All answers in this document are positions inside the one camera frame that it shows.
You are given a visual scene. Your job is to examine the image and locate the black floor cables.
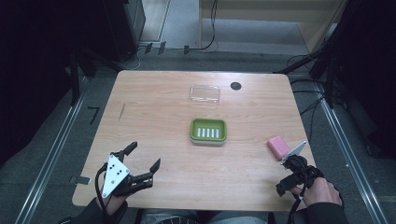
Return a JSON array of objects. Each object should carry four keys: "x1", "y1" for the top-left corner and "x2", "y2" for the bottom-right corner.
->
[{"x1": 286, "y1": 52, "x2": 328, "y2": 144}]

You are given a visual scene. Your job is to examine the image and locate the grey tape strip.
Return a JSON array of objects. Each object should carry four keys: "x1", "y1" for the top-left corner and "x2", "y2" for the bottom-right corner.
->
[{"x1": 69, "y1": 175, "x2": 92, "y2": 186}]

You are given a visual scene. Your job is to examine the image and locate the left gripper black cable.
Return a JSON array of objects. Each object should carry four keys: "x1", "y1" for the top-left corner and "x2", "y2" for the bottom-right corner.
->
[{"x1": 93, "y1": 162, "x2": 110, "y2": 220}]

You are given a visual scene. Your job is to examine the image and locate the pink soap bar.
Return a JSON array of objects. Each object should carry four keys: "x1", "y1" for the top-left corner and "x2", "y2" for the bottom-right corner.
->
[{"x1": 266, "y1": 135, "x2": 292, "y2": 161}]

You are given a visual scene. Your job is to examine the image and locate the clear plastic lid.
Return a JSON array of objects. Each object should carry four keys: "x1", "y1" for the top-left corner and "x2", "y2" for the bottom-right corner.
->
[{"x1": 189, "y1": 84, "x2": 221, "y2": 105}]

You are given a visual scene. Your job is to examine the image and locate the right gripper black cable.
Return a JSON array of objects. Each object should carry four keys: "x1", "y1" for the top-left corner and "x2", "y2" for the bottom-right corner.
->
[{"x1": 286, "y1": 186, "x2": 307, "y2": 224}]

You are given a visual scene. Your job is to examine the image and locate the person's left hand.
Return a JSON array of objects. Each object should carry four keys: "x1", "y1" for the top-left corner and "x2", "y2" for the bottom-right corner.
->
[{"x1": 95, "y1": 189, "x2": 138, "y2": 217}]

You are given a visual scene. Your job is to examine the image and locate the green soap dish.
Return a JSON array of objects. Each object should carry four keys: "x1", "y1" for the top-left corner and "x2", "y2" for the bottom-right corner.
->
[{"x1": 189, "y1": 118, "x2": 228, "y2": 147}]

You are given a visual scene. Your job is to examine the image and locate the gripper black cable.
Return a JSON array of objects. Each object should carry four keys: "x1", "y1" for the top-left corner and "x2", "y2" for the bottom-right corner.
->
[
  {"x1": 93, "y1": 162, "x2": 110, "y2": 220},
  {"x1": 286, "y1": 186, "x2": 307, "y2": 224}
]

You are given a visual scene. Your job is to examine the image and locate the white floor cable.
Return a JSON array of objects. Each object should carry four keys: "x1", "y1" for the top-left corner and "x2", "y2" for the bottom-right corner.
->
[{"x1": 120, "y1": 46, "x2": 148, "y2": 71}]

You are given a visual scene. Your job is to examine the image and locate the black hanging cable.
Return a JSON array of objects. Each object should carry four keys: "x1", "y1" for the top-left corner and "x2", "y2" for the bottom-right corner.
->
[{"x1": 190, "y1": 0, "x2": 219, "y2": 52}]

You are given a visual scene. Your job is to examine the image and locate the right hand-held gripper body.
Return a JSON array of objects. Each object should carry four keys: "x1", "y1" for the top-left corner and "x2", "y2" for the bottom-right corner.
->
[{"x1": 279, "y1": 139, "x2": 325, "y2": 189}]

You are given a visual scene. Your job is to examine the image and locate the person's right hand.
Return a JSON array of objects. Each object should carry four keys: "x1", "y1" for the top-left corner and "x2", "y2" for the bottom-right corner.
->
[{"x1": 290, "y1": 175, "x2": 344, "y2": 208}]

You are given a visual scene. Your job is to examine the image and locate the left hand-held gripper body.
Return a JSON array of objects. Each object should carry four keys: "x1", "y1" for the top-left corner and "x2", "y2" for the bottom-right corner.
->
[{"x1": 101, "y1": 151, "x2": 155, "y2": 200}]

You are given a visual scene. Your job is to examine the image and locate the black metal stand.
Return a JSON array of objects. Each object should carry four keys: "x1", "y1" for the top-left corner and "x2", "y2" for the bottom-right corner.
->
[
  {"x1": 69, "y1": 50, "x2": 80, "y2": 106},
  {"x1": 324, "y1": 52, "x2": 336, "y2": 110}
]

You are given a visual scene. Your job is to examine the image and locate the dark cabinet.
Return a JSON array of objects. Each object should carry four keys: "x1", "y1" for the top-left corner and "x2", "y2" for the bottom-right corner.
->
[{"x1": 102, "y1": 0, "x2": 148, "y2": 63}]

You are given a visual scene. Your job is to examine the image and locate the metal floor rail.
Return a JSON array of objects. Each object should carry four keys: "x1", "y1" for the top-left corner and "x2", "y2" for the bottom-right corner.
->
[
  {"x1": 13, "y1": 76, "x2": 90, "y2": 224},
  {"x1": 316, "y1": 83, "x2": 390, "y2": 224}
]

